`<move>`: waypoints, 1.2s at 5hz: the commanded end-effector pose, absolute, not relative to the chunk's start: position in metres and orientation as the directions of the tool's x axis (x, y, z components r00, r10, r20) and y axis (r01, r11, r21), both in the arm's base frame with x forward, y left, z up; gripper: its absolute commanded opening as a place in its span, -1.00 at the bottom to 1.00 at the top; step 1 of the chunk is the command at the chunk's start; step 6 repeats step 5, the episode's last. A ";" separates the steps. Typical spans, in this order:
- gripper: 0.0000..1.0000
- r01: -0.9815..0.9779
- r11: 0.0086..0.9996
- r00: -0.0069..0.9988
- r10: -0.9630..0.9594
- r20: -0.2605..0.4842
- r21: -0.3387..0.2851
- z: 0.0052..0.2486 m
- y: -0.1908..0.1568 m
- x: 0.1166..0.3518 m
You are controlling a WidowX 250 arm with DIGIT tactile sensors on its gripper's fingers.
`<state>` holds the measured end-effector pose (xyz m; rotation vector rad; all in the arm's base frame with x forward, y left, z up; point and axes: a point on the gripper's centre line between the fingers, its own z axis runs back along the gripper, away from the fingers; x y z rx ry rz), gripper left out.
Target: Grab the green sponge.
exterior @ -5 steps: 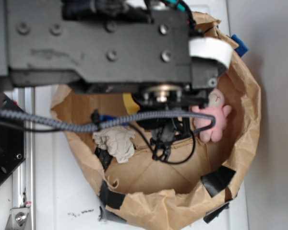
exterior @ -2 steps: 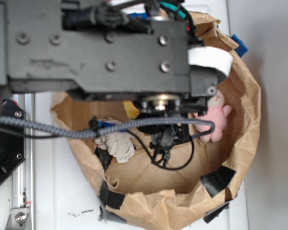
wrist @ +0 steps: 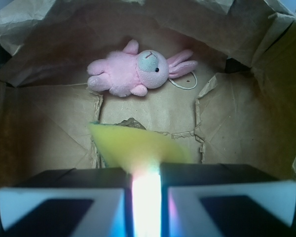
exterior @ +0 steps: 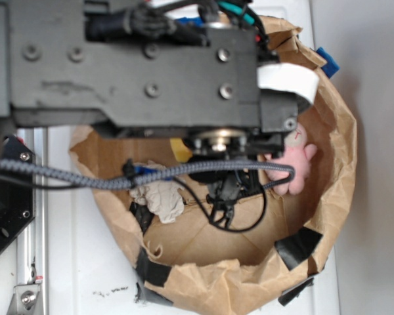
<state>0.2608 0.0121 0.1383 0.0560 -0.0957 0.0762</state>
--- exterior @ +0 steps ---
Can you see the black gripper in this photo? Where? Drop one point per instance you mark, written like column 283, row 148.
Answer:
column 251, row 164

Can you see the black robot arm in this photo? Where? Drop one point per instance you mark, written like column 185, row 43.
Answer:
column 202, row 71

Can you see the yellow sponge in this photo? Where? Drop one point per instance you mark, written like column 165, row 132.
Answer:
column 181, row 152

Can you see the white round cap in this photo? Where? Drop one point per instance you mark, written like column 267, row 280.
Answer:
column 287, row 77

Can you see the pink plush bunny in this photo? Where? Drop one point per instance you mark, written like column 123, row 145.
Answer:
column 297, row 154

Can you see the blue tape piece right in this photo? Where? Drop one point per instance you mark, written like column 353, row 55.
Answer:
column 331, row 67

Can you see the blue tape strip top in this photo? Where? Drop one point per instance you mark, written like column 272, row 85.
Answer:
column 196, row 21

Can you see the black tape patch right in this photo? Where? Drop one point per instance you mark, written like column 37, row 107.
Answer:
column 298, row 247

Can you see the black tape patch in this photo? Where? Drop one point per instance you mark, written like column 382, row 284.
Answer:
column 298, row 247
column 151, row 272

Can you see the crumpled white cloth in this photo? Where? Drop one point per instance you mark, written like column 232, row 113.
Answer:
column 162, row 199

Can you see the brown paper bag bin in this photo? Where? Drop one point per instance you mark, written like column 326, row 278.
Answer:
column 237, row 272

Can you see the black tape patch bottom left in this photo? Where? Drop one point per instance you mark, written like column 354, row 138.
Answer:
column 151, row 272

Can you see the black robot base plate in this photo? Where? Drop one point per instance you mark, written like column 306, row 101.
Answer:
column 16, row 206

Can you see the aluminium frame rail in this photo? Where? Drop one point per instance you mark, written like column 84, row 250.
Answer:
column 32, row 256

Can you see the metal corner bracket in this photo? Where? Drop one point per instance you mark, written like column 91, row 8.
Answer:
column 26, row 300

